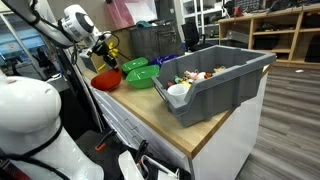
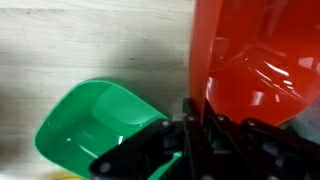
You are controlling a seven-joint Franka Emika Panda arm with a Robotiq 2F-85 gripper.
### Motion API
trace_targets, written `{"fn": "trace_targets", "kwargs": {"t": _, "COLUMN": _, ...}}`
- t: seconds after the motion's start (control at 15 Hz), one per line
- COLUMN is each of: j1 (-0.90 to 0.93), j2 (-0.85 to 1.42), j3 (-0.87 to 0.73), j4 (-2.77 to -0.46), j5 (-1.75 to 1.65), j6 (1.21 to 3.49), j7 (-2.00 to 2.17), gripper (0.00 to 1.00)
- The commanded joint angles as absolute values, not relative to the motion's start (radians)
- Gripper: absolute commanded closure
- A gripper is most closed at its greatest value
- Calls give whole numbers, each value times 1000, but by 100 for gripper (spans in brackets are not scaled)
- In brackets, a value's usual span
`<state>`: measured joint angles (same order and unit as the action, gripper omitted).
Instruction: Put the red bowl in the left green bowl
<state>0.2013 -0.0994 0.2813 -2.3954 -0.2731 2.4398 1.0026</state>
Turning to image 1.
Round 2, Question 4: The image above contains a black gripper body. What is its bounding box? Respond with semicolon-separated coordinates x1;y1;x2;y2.
91;41;113;61

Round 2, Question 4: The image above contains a red plastic bowl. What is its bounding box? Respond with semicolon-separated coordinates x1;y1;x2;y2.
90;67;124;92

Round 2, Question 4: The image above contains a green plastic bowl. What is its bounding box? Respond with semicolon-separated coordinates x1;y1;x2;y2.
120;56;150;74
125;64;161;90

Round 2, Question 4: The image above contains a blue plastic bowl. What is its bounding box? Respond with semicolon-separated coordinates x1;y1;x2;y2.
149;54;181;67

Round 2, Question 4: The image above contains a wooden box with black panel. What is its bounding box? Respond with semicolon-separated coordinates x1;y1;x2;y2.
81;28;134;79

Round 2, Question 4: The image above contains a gray fabric basket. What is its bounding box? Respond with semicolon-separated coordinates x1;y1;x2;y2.
129;22;186;63

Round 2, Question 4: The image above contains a teal cloth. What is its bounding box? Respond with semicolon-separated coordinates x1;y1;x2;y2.
135;20;153;29

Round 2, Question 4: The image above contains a red translucent sheet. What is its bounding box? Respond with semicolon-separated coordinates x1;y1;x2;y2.
106;0;158;32

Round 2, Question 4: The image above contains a white paper cup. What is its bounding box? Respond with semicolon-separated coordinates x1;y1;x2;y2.
166;83;190;103

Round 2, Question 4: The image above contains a pink toy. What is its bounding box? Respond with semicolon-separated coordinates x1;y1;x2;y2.
184;69;200;82

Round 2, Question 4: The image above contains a black office chair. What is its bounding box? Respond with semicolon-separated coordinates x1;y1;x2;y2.
181;21;215;53

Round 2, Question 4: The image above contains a white shelf unit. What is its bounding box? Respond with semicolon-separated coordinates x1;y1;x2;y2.
179;0;225;38

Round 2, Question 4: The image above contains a gray plastic storage bin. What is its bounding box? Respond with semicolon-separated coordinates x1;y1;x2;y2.
151;44;278;129

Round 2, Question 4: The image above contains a beige toy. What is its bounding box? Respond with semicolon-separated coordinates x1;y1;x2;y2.
213;65;228;75

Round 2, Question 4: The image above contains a white drawer cabinet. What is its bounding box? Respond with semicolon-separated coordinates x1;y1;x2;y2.
82;71;270;180

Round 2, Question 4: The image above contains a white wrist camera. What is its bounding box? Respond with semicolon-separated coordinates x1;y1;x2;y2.
79;48;95;61

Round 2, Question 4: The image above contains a white plastic bracket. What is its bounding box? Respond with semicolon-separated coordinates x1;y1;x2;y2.
118;149;181;180

